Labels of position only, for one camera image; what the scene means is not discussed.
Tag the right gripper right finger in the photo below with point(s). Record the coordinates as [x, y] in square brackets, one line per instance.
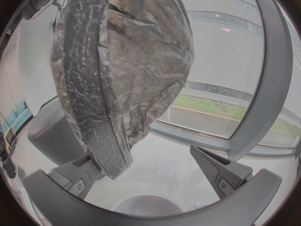
[223, 171]

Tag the dark grey round chair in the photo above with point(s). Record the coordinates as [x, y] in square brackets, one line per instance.
[51, 135]

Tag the black plastic bag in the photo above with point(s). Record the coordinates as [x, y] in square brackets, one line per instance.
[141, 55]

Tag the teal sofa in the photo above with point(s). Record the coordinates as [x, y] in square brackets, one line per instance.
[17, 118]

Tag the white trash bin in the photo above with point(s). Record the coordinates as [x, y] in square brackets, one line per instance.
[145, 205]

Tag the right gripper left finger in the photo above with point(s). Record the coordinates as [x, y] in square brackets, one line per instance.
[75, 175]

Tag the white printed plastic wrapper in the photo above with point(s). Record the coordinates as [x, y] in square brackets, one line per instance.
[201, 205]

